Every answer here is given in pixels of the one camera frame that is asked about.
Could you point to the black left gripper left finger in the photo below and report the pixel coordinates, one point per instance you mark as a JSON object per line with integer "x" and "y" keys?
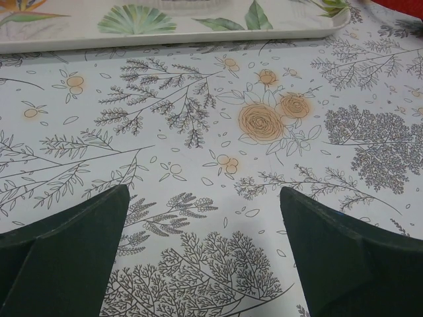
{"x": 60, "y": 265}

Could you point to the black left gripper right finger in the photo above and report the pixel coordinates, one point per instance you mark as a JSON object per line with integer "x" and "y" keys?
{"x": 348, "y": 267}

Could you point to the floral tablecloth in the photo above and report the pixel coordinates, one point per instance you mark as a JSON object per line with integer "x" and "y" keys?
{"x": 205, "y": 135}

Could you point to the floral white serving tray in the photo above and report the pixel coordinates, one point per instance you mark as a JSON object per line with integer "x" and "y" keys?
{"x": 38, "y": 26}

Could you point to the clear glass dish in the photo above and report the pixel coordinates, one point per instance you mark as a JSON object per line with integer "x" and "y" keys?
{"x": 182, "y": 7}

